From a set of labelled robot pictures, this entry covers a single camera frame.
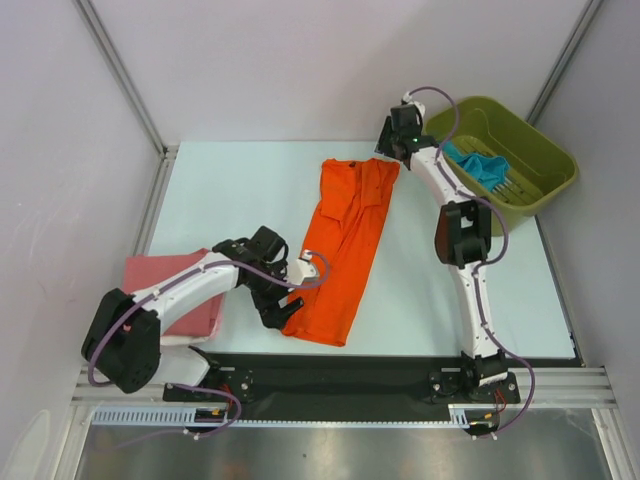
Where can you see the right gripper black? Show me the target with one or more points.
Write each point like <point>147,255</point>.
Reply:
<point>383,143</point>

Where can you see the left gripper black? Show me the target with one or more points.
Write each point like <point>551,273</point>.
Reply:
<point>271,313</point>

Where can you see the orange t shirt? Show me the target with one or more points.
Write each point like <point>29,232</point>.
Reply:
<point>345,229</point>

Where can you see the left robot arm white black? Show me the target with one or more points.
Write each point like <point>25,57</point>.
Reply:
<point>123,342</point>

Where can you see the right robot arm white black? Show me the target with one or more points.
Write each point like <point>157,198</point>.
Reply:
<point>463,237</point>

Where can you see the folded pink t shirt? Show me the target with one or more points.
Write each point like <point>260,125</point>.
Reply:
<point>144,271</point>

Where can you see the teal t shirt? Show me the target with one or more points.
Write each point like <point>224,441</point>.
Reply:
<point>489,171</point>

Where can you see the olive green plastic basket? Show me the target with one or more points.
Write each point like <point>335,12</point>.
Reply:
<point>538,169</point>

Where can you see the folded white t shirt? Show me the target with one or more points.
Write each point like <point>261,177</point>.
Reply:
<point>176,340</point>

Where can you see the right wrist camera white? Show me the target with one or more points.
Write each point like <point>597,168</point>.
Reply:
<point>407,99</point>

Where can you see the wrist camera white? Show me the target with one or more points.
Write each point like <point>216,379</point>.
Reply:
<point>407,99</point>
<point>302,272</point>

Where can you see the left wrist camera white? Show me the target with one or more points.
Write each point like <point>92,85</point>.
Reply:
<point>302,272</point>

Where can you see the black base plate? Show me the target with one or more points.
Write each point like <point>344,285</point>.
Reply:
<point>371,386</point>

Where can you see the grey slotted cable duct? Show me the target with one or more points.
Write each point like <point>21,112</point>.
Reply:
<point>205,418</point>

